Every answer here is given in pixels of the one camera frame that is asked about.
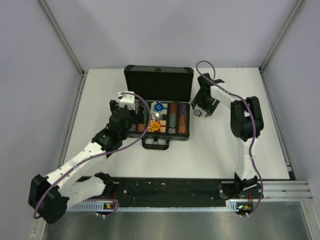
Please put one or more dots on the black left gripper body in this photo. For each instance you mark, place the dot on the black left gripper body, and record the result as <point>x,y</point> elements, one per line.
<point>124,135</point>

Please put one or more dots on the yellow big blind button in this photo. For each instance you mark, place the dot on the yellow big blind button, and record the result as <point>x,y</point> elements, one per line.
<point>154,126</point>

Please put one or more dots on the single poker chip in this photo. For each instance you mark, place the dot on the single poker chip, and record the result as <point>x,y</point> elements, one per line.
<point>198,113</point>

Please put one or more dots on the blue small blind button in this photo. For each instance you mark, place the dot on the blue small blind button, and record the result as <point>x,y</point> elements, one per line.
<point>158,107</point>

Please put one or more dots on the red playing card box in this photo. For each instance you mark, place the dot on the red playing card box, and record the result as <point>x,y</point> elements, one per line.
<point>163,126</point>

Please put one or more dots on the blue playing card box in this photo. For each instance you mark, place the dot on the blue playing card box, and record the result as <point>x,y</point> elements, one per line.
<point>163,112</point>

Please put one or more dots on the stack of poker chips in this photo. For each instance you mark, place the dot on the stack of poker chips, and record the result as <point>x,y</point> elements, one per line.
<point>172,131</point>

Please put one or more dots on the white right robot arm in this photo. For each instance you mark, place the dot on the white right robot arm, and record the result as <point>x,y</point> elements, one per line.
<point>246,124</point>

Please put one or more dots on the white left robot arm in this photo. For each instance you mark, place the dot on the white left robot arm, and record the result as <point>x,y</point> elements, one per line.
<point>52,195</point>

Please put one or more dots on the black poker set case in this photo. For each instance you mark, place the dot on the black poker set case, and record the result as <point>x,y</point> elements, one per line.
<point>164,84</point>

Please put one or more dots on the blue white chip row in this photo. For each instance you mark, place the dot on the blue white chip row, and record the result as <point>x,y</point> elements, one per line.
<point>133,128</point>

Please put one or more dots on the green chip row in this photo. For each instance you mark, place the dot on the green chip row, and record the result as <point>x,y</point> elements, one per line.
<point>143,116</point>

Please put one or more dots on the purple orange chip row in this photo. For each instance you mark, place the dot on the purple orange chip row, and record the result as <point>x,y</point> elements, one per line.
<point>182,123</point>

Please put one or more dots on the orange grey chip row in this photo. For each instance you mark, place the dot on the orange grey chip row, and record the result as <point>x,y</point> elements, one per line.
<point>173,116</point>

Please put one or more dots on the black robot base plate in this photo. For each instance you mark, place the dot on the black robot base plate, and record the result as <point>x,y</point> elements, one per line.
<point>174,192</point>

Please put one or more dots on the blue-grey cable duct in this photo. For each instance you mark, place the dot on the blue-grey cable duct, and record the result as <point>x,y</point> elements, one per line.
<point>107,207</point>

